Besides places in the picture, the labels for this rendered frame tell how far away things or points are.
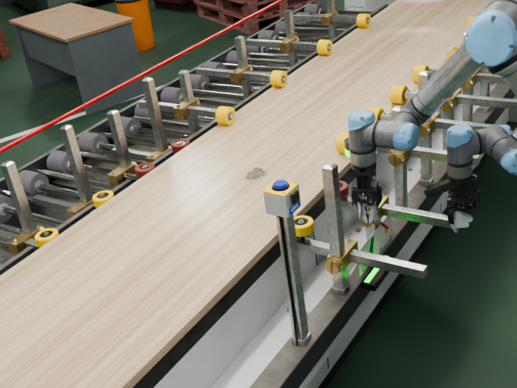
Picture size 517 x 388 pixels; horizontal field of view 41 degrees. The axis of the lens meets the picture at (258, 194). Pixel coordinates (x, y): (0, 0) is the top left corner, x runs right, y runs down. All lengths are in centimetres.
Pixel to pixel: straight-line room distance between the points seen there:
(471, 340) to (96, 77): 406
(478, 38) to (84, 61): 468
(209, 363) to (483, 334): 146
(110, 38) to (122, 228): 386
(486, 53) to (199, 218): 112
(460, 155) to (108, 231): 117
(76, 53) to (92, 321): 420
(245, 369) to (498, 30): 119
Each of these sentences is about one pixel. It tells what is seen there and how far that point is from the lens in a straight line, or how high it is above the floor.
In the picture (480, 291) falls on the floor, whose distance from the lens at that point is 340.
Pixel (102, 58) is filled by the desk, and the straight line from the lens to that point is 612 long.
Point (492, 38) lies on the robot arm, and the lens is 168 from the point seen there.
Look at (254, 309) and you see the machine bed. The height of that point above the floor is 71.
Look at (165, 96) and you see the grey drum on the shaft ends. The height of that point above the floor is 83.
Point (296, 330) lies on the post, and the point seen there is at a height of 76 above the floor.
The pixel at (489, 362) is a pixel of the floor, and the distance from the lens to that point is 304.
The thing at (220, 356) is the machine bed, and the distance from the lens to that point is 211.
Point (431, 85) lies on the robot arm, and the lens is 195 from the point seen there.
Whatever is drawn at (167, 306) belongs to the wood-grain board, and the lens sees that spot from 198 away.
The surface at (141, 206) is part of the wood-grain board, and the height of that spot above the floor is 90.
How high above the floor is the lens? 207
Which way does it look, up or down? 29 degrees down
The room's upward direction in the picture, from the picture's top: 9 degrees counter-clockwise
